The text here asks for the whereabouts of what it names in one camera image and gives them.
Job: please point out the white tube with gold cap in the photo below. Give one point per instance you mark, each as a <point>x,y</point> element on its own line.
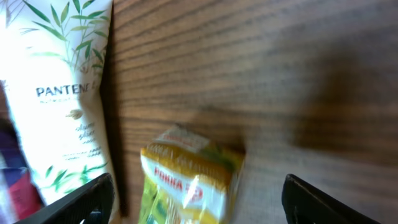
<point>52,60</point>

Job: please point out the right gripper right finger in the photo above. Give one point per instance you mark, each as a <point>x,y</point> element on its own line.
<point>305,204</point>

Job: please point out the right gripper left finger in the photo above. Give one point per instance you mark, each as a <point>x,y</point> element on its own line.
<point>90,203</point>

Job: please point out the purple sanitary pad pack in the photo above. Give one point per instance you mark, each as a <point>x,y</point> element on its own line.
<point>19,197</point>

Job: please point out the yellow green sachet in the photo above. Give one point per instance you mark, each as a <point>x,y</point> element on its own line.
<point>189,178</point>

